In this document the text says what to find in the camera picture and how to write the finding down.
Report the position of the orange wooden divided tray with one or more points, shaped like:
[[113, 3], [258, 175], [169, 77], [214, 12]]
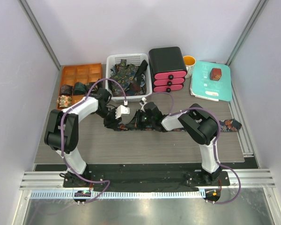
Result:
[[76, 81]]

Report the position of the white slotted cable duct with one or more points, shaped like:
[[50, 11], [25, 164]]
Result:
[[83, 194]]

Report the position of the black pink drawer organizer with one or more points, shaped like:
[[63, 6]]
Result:
[[167, 69]]

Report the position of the rolled brown patterned tie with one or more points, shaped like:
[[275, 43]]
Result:
[[66, 90]]

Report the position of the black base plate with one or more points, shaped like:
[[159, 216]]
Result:
[[145, 178]]

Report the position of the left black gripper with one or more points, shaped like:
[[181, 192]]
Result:
[[113, 123]]

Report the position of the aluminium frame rail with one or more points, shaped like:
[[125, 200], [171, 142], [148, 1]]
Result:
[[249, 178]]

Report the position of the dark red patterned tie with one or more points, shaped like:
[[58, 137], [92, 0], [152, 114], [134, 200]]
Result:
[[134, 89]]

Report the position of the navy floral silk tie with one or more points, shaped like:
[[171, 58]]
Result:
[[231, 125]]

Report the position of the teal book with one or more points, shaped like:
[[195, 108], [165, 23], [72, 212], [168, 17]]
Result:
[[202, 86]]

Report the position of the rolled dark green tie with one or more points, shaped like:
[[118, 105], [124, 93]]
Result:
[[79, 89]]

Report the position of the red brown small box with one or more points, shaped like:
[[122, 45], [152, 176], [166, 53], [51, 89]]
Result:
[[215, 74]]

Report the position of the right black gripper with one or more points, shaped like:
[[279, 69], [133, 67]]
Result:
[[136, 121]]

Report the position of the black tie in basket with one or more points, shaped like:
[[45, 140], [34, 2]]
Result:
[[141, 69]]

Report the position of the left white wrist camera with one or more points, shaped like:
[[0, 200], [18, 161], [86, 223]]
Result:
[[122, 110]]

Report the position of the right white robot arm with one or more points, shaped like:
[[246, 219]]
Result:
[[202, 127]]

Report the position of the green paisley tie in basket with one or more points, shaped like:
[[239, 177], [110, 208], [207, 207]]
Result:
[[123, 73]]

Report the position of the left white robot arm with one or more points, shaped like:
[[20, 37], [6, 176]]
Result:
[[62, 131]]

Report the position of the white plastic mesh basket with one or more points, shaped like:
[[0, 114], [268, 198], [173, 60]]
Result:
[[117, 92]]

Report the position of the white mug yellow inside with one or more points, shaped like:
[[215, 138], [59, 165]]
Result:
[[190, 62]]

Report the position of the rolled cream floral tie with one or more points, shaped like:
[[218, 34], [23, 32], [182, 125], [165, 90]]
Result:
[[64, 101]]

